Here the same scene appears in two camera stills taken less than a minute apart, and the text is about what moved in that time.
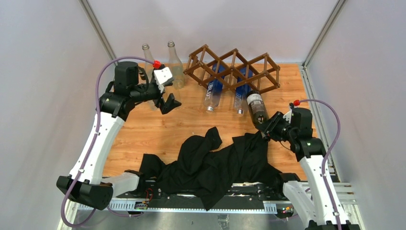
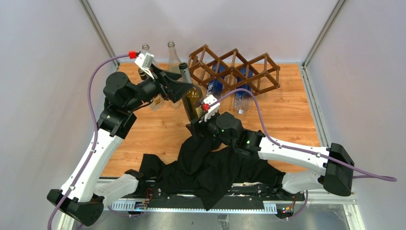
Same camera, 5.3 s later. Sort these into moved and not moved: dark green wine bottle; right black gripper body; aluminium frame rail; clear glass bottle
Moved: right black gripper body; dark green wine bottle
Not moved: clear glass bottle; aluminium frame rail
